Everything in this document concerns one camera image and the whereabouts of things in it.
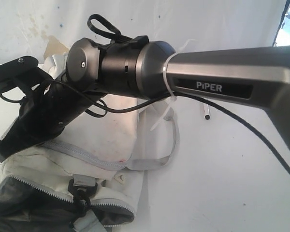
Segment white canvas backpack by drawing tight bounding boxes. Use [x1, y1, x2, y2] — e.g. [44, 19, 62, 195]
[0, 53, 182, 232]

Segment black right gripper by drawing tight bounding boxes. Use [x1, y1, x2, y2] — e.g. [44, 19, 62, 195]
[0, 72, 104, 162]

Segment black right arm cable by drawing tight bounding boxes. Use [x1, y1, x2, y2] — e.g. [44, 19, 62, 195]
[0, 14, 290, 186]

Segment white backdrop curtain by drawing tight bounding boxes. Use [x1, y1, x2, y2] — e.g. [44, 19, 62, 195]
[0, 0, 286, 64]

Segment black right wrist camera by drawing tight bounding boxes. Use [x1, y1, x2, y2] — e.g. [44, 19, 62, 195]
[0, 56, 42, 95]

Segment black and white marker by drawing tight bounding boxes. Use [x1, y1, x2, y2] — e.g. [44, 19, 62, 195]
[203, 103, 211, 120]

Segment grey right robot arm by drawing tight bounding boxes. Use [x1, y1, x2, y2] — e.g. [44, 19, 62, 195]
[0, 36, 290, 161]

